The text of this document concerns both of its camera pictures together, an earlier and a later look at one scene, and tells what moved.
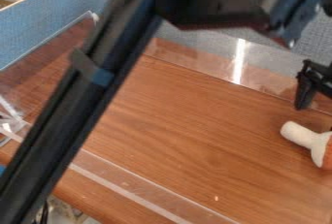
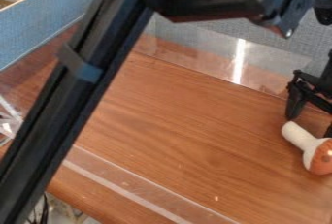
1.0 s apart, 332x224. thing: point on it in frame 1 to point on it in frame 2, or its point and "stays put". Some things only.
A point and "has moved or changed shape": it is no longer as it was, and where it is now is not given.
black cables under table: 45,212 stays put
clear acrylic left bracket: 14,121 stays put
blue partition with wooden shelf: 39,4 stays put
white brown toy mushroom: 303,136 has moved or changed shape
